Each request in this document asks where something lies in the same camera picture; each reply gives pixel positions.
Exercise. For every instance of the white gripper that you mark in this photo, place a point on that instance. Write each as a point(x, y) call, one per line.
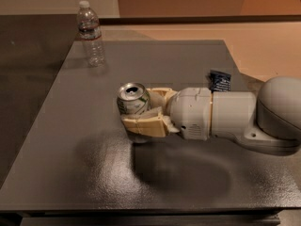
point(192, 112)

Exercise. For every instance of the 7up soda can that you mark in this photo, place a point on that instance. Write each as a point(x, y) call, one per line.
point(133, 98)

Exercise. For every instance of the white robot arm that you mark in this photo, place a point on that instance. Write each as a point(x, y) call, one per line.
point(267, 122)

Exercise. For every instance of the dark blue snack packet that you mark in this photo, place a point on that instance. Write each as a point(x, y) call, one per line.
point(219, 81)

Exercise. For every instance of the clear plastic water bottle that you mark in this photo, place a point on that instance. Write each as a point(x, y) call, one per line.
point(90, 33)

